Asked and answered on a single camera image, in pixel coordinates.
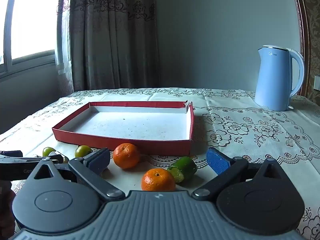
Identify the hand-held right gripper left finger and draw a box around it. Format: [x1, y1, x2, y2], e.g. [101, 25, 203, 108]
[32, 147, 126, 202]

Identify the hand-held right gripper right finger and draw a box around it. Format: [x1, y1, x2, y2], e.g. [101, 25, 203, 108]
[191, 147, 288, 202]

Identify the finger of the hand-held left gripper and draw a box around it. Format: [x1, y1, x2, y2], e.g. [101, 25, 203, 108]
[0, 150, 23, 158]
[0, 154, 64, 165]

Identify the orange mandarin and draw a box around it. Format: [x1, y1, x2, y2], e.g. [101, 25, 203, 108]
[141, 168, 176, 192]
[113, 143, 141, 169]

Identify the green cucumber piece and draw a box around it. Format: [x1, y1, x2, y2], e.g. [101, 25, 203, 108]
[167, 156, 198, 183]

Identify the red cardboard box tray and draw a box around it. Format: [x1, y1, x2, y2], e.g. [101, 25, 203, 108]
[52, 101, 195, 157]

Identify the person's left hand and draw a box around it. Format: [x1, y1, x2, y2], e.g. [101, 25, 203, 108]
[0, 180, 16, 240]

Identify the light blue electric kettle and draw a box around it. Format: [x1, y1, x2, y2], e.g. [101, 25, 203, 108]
[254, 45, 306, 112]

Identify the sheer embroidered curtain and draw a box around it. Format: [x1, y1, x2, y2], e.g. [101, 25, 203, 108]
[55, 0, 75, 94]

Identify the brown patterned curtain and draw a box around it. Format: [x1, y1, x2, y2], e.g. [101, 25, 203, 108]
[69, 0, 160, 91]

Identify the wooden framed patterned panel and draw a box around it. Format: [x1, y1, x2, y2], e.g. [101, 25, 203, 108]
[290, 0, 320, 103]

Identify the window with grey frame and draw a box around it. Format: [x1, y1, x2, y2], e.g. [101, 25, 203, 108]
[0, 0, 63, 82]

